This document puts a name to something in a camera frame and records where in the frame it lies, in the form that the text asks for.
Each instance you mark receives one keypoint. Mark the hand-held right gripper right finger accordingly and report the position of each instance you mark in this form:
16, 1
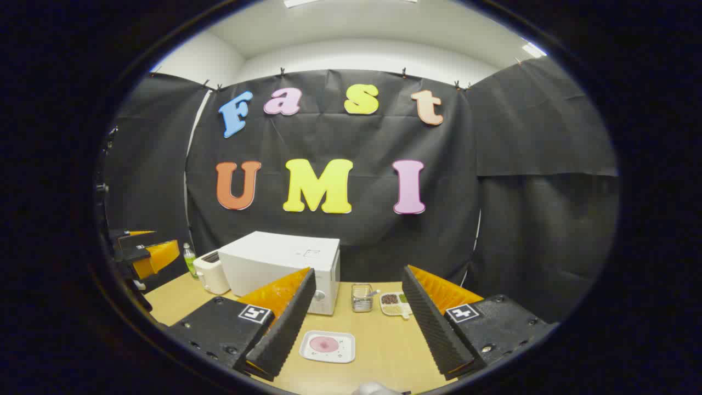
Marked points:
433, 329

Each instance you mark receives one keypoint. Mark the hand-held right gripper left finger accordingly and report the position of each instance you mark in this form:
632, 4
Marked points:
285, 329

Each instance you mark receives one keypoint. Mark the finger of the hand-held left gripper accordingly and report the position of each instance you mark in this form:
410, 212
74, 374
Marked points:
159, 257
123, 238

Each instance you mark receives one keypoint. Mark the white plate of pink food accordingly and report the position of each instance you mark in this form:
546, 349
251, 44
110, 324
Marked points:
326, 345

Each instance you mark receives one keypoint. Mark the white microwave oven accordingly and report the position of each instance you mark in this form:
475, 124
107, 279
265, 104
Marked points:
274, 258

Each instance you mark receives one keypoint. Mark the green label drink bottle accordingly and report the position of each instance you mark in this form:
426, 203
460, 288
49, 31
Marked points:
190, 260

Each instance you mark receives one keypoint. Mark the divided white tray of beans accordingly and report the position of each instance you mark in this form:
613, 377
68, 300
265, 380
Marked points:
390, 304

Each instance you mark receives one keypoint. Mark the metal mesh container with spoon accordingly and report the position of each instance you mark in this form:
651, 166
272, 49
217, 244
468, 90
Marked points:
362, 300

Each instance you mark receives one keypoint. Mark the black backdrop cloth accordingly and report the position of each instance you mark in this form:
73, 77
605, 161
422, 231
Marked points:
493, 219

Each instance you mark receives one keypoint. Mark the ceiling light panel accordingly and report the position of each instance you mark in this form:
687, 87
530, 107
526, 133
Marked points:
299, 2
535, 50

